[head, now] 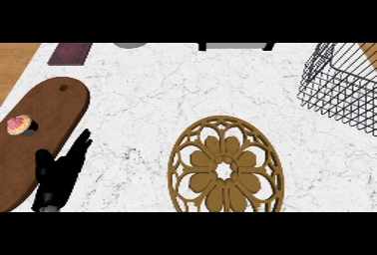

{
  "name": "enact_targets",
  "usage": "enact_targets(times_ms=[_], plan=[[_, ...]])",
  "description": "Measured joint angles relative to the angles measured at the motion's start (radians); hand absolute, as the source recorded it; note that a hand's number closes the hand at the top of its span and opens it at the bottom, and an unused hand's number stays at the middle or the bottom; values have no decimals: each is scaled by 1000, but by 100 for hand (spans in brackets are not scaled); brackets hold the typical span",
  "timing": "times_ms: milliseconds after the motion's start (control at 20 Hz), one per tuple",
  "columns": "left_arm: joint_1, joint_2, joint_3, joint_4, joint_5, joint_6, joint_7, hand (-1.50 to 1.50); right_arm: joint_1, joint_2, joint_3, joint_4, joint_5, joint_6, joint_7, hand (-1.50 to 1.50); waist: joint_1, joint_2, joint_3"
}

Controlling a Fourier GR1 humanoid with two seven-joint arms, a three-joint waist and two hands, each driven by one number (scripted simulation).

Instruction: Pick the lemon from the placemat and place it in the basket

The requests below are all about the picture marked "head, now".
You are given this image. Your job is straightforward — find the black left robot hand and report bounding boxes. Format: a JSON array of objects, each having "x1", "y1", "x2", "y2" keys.
[{"x1": 32, "y1": 127, "x2": 95, "y2": 210}]

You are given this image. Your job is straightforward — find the gold openwork flower placemat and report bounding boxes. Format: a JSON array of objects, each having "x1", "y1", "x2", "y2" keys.
[{"x1": 168, "y1": 115, "x2": 286, "y2": 213}]

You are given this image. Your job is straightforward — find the brown wooden cutting board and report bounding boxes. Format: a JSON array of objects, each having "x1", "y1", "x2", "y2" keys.
[{"x1": 0, "y1": 76, "x2": 92, "y2": 213}]

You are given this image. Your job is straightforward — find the pink frosted cupcake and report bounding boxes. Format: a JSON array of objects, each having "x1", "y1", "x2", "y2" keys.
[{"x1": 7, "y1": 114, "x2": 41, "y2": 137}]

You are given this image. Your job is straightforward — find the dark purple flat block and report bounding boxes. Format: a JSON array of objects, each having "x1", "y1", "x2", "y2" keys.
[{"x1": 48, "y1": 43, "x2": 95, "y2": 67}]

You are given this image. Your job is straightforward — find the grey round object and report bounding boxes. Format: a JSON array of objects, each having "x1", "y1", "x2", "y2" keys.
[{"x1": 113, "y1": 43, "x2": 150, "y2": 50}]

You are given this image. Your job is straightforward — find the grey appliance with black legs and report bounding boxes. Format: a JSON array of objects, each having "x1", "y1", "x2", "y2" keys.
[{"x1": 197, "y1": 43, "x2": 277, "y2": 52}]

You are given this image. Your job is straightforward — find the black wire basket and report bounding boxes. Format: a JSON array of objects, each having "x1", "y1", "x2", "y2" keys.
[{"x1": 296, "y1": 43, "x2": 377, "y2": 137}]

